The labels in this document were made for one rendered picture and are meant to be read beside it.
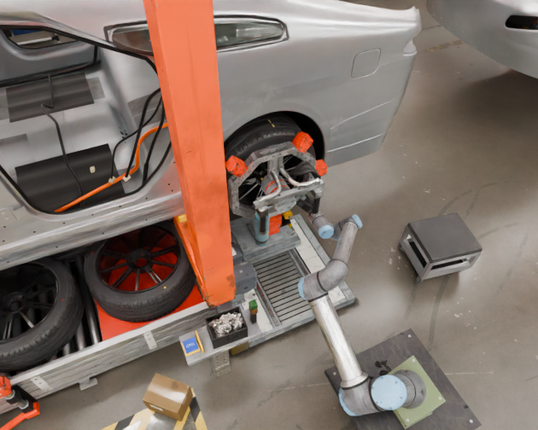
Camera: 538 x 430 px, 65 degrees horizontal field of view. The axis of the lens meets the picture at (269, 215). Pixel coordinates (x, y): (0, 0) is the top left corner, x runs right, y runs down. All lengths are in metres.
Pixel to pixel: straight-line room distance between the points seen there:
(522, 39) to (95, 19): 3.21
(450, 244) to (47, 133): 2.74
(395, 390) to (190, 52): 1.70
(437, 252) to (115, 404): 2.26
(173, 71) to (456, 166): 3.33
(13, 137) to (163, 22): 1.97
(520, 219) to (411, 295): 1.29
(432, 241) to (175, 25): 2.35
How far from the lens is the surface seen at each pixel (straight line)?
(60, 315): 2.66
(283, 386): 2.81
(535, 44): 4.11
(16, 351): 2.66
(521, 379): 3.27
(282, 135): 2.40
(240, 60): 2.07
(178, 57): 1.33
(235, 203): 2.48
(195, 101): 1.42
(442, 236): 3.19
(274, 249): 3.07
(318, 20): 2.23
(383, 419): 2.54
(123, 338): 2.61
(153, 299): 2.55
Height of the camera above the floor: 2.68
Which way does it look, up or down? 50 degrees down
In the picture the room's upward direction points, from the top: 2 degrees clockwise
